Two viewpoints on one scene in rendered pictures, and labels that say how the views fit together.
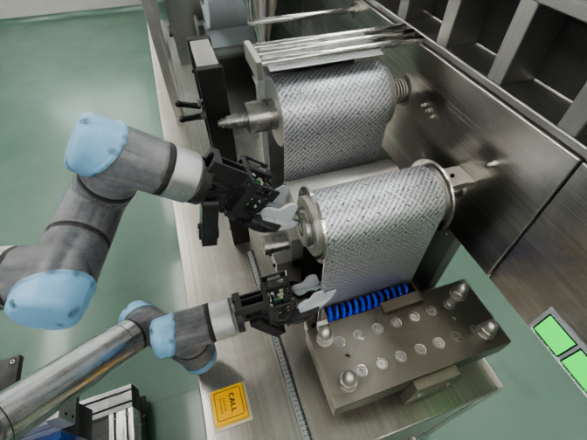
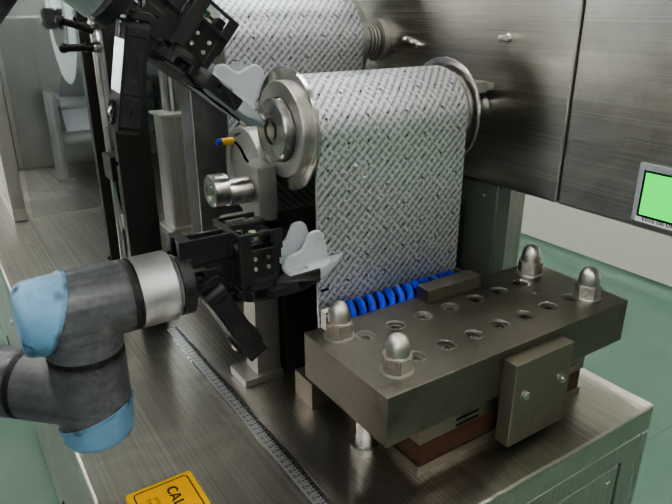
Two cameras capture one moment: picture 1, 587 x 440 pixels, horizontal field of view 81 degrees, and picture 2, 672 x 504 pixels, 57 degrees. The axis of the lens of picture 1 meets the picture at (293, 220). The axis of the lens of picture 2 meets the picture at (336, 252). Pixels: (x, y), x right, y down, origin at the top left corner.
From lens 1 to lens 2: 0.49 m
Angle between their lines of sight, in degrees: 30
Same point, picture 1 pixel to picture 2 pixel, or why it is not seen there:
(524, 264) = (589, 136)
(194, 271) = not seen: hidden behind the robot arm
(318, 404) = (353, 482)
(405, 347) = (476, 325)
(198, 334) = (111, 287)
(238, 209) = (180, 41)
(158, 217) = not seen: outside the picture
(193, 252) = not seen: hidden behind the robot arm
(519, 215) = (557, 77)
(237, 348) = (170, 441)
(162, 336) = (39, 288)
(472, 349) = (577, 313)
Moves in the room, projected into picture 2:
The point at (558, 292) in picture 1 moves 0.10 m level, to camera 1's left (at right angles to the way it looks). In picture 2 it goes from (640, 135) to (565, 139)
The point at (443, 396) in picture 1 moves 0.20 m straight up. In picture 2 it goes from (567, 431) to (591, 284)
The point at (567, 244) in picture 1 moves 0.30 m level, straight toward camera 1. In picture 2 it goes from (620, 62) to (517, 86)
